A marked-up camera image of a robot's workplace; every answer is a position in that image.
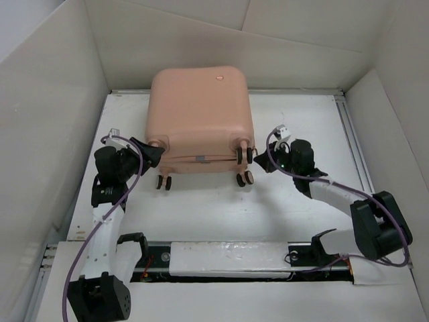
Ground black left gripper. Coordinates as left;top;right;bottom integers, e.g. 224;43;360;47
117;138;164;181

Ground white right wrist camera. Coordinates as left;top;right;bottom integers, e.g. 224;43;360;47
273;124;292;142

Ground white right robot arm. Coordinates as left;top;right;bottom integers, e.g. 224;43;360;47
254;138;413;268

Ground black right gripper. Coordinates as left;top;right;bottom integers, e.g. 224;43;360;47
253;141;299;176

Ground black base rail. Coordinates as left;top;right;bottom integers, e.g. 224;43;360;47
131;241;354;283

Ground pink hard-shell suitcase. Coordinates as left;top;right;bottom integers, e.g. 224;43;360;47
145;66;255;190

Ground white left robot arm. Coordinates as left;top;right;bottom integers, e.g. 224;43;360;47
62;134;165;321

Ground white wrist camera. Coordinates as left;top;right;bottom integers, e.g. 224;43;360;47
101;128;129;151
273;124;292;142

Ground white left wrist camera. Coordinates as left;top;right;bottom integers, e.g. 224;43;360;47
101;128;129;151

